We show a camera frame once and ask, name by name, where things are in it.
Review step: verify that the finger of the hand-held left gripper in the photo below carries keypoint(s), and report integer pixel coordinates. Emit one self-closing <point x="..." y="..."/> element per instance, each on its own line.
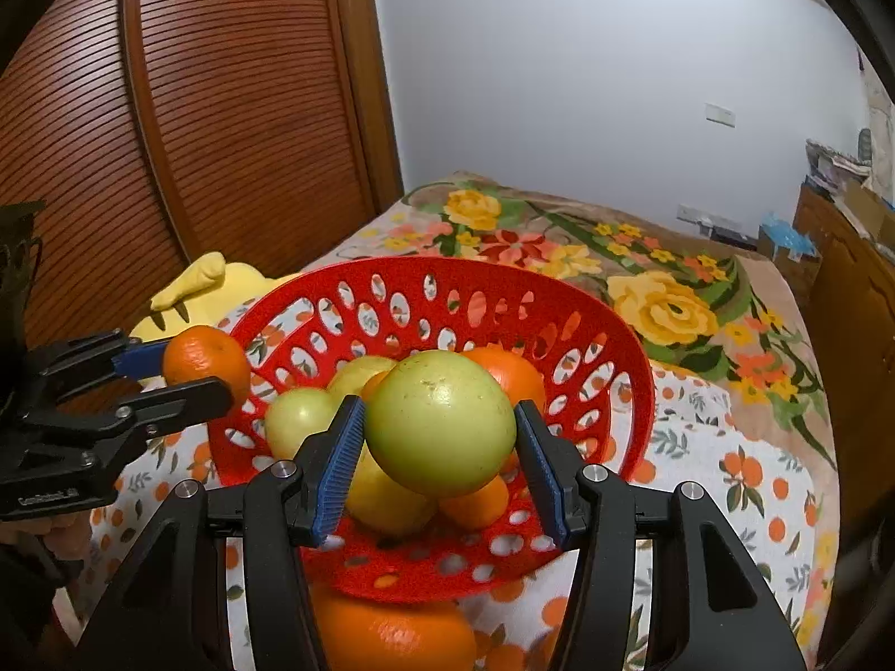
<point x="189" y="402"/>
<point x="143" y="358"/>

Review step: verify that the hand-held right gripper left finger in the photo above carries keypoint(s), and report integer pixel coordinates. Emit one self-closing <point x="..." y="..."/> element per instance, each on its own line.
<point x="339" y="461"/>

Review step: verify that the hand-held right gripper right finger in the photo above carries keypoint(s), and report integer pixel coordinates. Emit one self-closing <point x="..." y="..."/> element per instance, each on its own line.
<point x="542" y="475"/>

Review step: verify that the small tangerine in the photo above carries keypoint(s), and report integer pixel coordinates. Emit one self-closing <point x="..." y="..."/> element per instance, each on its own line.
<point x="374" y="386"/>
<point x="475" y="507"/>
<point x="206" y="356"/>

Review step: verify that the green apple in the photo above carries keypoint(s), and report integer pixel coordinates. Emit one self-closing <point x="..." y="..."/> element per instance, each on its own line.
<point x="440" y="419"/>
<point x="300" y="419"/>
<point x="360" y="374"/>

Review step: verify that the yellow-green apple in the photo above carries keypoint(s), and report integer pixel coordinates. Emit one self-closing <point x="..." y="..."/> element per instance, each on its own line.
<point x="391" y="503"/>

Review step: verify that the red perforated plastic basket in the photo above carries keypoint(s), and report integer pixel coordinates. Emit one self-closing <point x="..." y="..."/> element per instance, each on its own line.
<point x="615" y="356"/>

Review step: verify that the person's left hand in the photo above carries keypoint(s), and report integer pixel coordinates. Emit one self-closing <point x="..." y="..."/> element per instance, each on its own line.
<point x="42" y="531"/>

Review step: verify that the yellow plush toy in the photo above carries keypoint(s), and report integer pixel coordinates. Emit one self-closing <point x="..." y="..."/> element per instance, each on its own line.
<point x="203" y="279"/>

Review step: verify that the large orange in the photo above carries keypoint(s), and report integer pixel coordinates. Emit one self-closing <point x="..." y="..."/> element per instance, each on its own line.
<point x="510" y="377"/>
<point x="398" y="636"/>

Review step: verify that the white orange-print cloth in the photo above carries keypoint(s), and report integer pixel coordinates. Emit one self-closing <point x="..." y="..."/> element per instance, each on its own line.
<point x="727" y="475"/>

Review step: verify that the floral blanket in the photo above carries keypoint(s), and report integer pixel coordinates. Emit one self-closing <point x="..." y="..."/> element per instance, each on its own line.
<point x="671" y="300"/>

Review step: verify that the louvered wooden wardrobe door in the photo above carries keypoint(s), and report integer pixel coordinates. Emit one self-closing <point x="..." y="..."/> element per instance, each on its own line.
<point x="231" y="105"/>

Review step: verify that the box with blue bag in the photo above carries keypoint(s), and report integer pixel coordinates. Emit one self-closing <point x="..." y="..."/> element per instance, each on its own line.
<point x="789" y="244"/>

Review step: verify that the wooden cabinet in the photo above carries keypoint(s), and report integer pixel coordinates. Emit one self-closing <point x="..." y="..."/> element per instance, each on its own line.
<point x="860" y="335"/>

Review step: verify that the cardboard box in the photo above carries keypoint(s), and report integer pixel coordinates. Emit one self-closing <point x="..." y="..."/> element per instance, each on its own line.
<point x="870" y="213"/>

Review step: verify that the stack of papers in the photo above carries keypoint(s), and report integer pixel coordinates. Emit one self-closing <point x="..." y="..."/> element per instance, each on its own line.
<point x="835" y="164"/>

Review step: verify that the patterned curtain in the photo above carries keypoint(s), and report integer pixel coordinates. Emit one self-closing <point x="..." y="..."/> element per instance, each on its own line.
<point x="877" y="119"/>

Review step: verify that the white wall socket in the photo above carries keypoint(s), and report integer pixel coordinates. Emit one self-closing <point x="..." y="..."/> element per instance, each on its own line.
<point x="692" y="213"/>

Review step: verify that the white wall switch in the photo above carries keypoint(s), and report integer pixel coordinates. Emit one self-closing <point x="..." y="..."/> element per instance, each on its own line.
<point x="720" y="114"/>

